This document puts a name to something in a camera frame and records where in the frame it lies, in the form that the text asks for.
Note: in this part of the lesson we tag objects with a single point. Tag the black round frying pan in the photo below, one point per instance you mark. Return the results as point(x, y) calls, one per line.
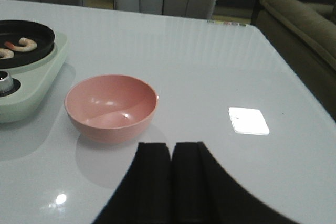
point(14, 30)

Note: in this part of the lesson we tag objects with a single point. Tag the coloured sticker strip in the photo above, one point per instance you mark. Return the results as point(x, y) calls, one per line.
point(220, 22)

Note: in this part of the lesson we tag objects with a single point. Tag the olive green sofa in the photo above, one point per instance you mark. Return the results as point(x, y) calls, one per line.
point(304, 35)

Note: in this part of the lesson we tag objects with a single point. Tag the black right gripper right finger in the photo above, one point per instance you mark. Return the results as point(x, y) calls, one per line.
point(203, 192)

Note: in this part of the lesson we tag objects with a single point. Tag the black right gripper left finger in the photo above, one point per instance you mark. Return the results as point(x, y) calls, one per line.
point(144, 195)

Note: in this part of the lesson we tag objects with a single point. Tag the cooked shrimp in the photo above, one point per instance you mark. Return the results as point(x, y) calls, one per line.
point(6, 53)
point(25, 45)

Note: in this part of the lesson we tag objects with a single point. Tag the green breakfast maker base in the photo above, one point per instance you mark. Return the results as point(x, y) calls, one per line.
point(35, 80)

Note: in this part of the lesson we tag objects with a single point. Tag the pink plastic bowl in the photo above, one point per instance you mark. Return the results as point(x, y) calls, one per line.
point(111, 108)

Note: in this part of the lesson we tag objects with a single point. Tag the right silver knob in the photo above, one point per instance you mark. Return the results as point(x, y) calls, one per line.
point(6, 82)

